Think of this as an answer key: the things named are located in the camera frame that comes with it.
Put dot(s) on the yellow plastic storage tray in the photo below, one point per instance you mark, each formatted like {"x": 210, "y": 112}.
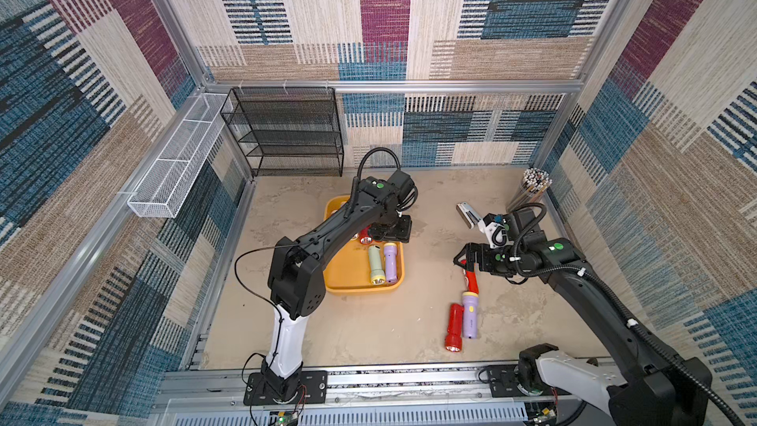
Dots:
{"x": 349, "y": 271}

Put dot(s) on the white wire wall basket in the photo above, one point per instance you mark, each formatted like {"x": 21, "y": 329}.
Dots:
{"x": 165, "y": 187}

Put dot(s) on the light blue stapler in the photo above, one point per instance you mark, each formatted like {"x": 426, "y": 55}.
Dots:
{"x": 468, "y": 214}

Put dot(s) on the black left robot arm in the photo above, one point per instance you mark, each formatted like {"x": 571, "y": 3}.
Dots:
{"x": 296, "y": 278}

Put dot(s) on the mint green flashlight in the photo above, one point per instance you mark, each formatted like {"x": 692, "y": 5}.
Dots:
{"x": 377, "y": 274}

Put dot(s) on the clear cup of pencils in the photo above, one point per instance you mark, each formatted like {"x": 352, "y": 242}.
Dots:
{"x": 533, "y": 184}

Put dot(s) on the red flashlight bottom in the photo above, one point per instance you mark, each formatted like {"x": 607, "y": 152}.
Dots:
{"x": 453, "y": 339}

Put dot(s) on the aluminium front rail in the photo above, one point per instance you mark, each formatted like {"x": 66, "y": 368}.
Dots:
{"x": 405, "y": 394}

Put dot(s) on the red flashlight two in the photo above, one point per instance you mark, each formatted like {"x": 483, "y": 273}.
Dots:
{"x": 364, "y": 237}

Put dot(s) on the black mesh shelf rack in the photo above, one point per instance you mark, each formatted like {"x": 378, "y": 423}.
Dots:
{"x": 287, "y": 131}

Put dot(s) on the red flashlight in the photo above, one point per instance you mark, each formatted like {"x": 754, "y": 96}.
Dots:
{"x": 453, "y": 339}
{"x": 471, "y": 282}

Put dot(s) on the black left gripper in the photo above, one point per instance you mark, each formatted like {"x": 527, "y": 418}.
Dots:
{"x": 405, "y": 237}

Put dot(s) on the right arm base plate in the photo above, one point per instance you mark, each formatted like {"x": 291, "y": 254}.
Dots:
{"x": 503, "y": 381}

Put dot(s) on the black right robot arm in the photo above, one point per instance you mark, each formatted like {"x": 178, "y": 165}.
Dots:
{"x": 649, "y": 384}

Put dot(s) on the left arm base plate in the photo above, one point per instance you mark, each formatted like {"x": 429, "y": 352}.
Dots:
{"x": 303, "y": 386}

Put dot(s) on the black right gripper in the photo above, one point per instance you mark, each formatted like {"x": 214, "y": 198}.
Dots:
{"x": 479, "y": 257}

